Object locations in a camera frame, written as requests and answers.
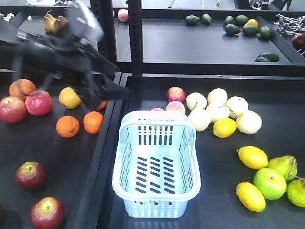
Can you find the small orange left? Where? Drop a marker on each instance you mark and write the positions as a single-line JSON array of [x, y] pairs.
[[67, 126]]

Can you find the green pear lower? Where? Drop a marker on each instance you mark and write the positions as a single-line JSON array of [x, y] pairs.
[[296, 192]]

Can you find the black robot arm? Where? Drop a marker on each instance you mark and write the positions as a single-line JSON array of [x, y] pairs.
[[69, 55]]

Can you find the yellow orange citrus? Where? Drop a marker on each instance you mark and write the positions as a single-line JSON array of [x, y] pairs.
[[69, 98]]

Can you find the peach near basket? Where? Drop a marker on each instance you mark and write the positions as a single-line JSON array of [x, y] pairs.
[[176, 106]]

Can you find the glossy red apple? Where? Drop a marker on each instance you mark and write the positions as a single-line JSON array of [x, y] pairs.
[[39, 103]]

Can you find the dark red apple lower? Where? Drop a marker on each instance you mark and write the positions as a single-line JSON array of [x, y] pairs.
[[48, 213]]

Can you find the green apple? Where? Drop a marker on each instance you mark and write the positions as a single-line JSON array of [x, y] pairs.
[[270, 183]]

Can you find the yellow lemon lower right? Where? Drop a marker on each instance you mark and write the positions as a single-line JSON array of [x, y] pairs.
[[250, 196]]

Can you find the red apple right tray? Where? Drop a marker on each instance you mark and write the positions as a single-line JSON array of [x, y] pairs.
[[176, 93]]

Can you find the yellow lemon upper right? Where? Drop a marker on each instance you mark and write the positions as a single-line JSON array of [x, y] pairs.
[[252, 157]]

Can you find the green pear upper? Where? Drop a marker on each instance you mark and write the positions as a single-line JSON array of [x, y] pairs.
[[285, 165]]

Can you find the yellow lemon by pears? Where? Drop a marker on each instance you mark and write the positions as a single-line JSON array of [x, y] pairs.
[[224, 127]]

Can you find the pink red apple left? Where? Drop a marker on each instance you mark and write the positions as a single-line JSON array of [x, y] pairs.
[[12, 110]]

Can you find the small orange right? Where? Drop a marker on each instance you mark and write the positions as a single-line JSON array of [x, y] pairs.
[[92, 122]]

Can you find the dark red apple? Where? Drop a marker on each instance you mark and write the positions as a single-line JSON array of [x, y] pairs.
[[30, 175], [48, 213]]

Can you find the small orange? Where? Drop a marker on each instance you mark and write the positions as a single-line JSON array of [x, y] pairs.
[[67, 126], [92, 122]]

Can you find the large navel orange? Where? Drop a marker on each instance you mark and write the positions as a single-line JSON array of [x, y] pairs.
[[102, 105]]

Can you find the green pear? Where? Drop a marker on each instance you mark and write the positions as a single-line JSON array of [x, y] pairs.
[[285, 165], [296, 192]]

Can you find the light blue plastic basket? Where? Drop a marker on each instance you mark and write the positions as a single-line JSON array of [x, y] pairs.
[[156, 169]]

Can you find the large orange back left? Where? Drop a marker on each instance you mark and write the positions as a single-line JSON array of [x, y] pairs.
[[21, 88]]

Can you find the white pear front left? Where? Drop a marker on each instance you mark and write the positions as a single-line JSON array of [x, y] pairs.
[[200, 118]]

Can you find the dark red apple upper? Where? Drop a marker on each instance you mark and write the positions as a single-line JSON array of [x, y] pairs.
[[30, 175]]

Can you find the black wooden fruit stand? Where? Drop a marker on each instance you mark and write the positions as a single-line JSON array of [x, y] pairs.
[[269, 75]]

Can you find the white pear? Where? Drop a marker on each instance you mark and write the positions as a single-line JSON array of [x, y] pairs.
[[249, 122], [200, 118]]

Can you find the white pear front right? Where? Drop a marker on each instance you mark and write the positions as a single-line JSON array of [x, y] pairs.
[[249, 122]]

